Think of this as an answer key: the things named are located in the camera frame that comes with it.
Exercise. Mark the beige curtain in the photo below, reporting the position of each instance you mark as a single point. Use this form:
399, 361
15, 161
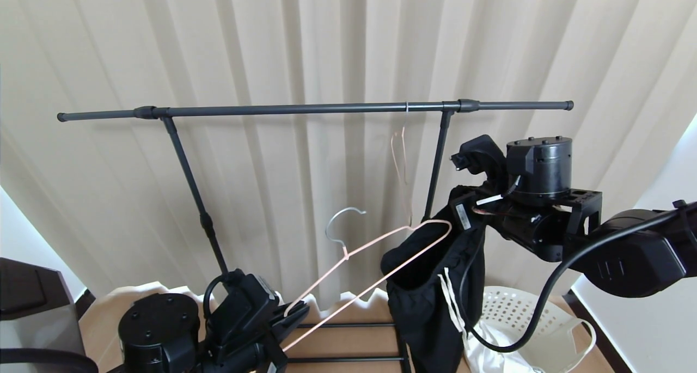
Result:
272, 46

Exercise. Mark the white laundry basket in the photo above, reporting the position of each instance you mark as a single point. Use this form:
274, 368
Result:
523, 313

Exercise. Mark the black shorts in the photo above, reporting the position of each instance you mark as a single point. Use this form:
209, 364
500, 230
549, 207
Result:
430, 307

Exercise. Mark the pink clothes hanger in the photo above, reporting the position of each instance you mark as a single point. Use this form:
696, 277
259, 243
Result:
345, 253
406, 117

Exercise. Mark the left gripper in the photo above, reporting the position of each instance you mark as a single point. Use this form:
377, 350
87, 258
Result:
245, 359

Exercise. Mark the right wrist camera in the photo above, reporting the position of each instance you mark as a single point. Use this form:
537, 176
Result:
479, 158

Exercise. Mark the black clothes rack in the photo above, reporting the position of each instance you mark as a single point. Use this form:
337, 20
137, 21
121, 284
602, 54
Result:
354, 109

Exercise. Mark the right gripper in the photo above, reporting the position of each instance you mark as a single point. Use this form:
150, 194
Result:
533, 226

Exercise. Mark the white garment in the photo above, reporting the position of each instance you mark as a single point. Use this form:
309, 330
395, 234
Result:
490, 356

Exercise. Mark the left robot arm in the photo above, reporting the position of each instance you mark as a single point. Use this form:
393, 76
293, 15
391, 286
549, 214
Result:
158, 329

